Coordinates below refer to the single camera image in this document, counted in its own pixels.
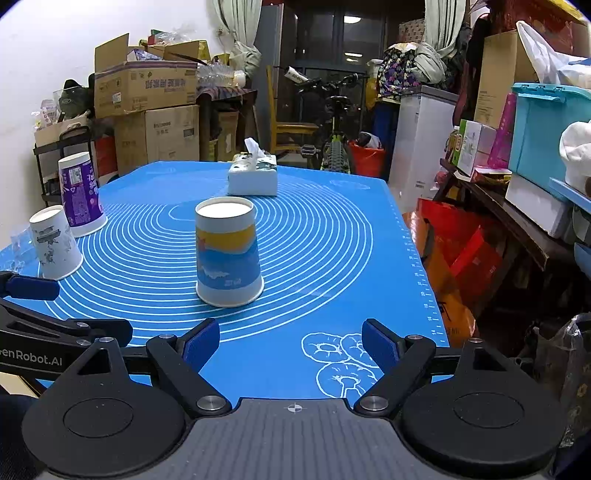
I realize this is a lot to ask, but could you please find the tall cardboard box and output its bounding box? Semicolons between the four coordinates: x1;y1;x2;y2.
474;30;539;131

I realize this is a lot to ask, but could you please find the dark wooden side table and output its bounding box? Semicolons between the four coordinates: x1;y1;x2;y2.
438;159;580;296

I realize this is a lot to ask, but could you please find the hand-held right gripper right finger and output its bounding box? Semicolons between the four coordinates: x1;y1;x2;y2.
353;318;523;417

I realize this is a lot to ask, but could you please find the closed cardboard box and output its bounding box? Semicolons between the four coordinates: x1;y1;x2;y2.
113;105;201;177

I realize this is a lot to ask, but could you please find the white plastic bag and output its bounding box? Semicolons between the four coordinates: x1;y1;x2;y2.
516;20;591;86

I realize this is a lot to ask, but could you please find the clear plastic bag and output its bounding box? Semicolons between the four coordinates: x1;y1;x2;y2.
530;313;591;449

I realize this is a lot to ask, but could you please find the blue and yellow paper cup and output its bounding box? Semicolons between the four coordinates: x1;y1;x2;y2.
195;196;265;308

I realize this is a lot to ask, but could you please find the white chest freezer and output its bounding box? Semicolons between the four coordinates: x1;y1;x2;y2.
388;85;461;214

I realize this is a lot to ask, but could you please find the light blue storage bin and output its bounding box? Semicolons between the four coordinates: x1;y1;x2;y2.
508;82;591;191

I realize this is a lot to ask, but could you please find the white and green carton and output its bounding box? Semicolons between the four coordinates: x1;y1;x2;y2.
457;119;498;179

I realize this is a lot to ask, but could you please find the yellow wooden chair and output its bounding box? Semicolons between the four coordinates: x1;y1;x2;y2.
266;65;320;156

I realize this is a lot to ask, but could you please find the open cardboard box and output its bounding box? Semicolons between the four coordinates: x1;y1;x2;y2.
94;33;201;119

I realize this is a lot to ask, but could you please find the bicycle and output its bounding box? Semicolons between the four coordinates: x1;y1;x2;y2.
283;66;371;174

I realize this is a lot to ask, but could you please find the white foam box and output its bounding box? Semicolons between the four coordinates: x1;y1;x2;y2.
505;173;572;239

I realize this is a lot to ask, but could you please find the pink box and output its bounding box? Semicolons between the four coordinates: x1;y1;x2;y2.
488;93;517;169

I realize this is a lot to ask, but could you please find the orange bag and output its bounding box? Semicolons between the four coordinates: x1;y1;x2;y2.
402;211;477;350

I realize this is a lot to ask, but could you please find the floral cloth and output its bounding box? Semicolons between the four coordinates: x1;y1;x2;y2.
376;44;422;100

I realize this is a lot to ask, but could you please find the red bag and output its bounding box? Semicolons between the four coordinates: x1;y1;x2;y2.
417;198;503;302

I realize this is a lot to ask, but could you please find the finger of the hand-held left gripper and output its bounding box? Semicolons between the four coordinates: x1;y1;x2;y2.
0;298;134;348
0;271;61;302

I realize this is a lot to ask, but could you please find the red bucket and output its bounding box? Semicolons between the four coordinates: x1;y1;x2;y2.
347;133;387;179

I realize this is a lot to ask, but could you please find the white cloth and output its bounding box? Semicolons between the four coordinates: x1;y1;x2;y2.
559;120;591;191

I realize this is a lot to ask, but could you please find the white grey-print paper cup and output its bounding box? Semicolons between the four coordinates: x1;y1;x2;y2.
29;205;84;281

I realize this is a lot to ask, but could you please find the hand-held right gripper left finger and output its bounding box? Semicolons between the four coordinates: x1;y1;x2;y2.
65;318;232;419

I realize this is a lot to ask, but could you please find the grey refrigerator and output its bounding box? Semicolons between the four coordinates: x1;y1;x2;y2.
252;4;299;149

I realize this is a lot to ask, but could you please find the black shelf cart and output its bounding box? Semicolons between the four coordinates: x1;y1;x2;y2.
33;124;100;207

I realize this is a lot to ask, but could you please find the purple paper cup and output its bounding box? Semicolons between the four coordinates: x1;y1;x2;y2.
58;151;108;239

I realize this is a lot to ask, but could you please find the blue silicone baking mat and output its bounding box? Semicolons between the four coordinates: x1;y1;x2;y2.
0;161;451;403

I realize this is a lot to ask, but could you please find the white tissue box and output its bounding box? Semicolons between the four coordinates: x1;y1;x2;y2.
228;137;280;197

